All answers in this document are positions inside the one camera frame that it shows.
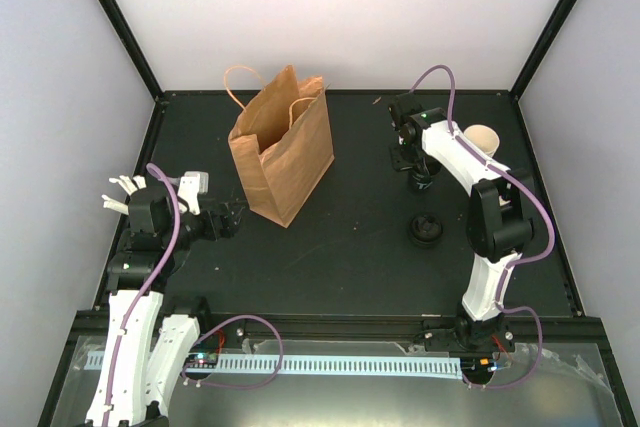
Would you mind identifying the black cup with coffee beans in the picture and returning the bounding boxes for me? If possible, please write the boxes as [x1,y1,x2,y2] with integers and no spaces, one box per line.
[408,169,436,193]

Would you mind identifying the brown paper bag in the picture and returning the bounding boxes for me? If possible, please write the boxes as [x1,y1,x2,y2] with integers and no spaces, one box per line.
[223,65,335,228]

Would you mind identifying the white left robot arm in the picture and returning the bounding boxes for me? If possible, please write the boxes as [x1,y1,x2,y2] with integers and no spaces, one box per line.
[84,172,245,426]

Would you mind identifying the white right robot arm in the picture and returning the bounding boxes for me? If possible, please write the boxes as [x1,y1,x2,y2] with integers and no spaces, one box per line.
[388,93,534,351]

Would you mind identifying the stack of black paper cups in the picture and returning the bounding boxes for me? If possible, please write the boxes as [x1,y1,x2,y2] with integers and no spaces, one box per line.
[464,124,500,157]

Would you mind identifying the white wooden stirrers in glass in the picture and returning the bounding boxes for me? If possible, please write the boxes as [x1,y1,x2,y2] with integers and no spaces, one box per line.
[101,174,149,213]

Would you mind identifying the left small circuit board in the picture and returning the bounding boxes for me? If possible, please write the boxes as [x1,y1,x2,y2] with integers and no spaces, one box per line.
[184,352,218,369]

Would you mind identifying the small circuit board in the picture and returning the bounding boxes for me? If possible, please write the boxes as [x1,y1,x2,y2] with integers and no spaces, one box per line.
[460,356,512,373]
[184,352,218,369]

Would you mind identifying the right small circuit board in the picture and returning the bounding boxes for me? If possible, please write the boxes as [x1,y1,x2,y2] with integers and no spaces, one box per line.
[460,356,512,373]

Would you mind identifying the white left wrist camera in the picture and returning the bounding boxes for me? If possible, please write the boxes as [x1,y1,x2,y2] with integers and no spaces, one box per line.
[177,171,209,215]

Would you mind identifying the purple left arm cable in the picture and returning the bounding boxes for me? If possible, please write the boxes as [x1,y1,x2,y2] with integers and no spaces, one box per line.
[102,164,284,427]

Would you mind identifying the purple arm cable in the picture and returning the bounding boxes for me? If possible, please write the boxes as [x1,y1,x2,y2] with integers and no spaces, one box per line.
[408,65,556,391]
[102,164,284,427]

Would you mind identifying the white slotted cable duct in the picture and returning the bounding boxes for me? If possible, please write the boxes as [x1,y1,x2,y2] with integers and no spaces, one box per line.
[84,350,462,382]

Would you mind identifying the black front aluminium rail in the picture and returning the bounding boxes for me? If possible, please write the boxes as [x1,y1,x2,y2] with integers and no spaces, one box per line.
[67,311,609,352]

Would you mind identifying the black frame post right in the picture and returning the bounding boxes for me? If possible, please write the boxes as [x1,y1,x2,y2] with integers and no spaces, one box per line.
[509,0,578,100]

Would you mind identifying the black frame post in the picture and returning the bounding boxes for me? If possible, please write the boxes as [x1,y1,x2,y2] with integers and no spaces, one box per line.
[97,0,164,100]
[509,0,578,100]

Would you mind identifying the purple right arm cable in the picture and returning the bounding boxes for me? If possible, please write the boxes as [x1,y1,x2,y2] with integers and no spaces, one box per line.
[408,65,556,391]

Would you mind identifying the black frame post left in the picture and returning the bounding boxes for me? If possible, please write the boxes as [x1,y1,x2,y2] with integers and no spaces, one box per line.
[97,0,164,100]

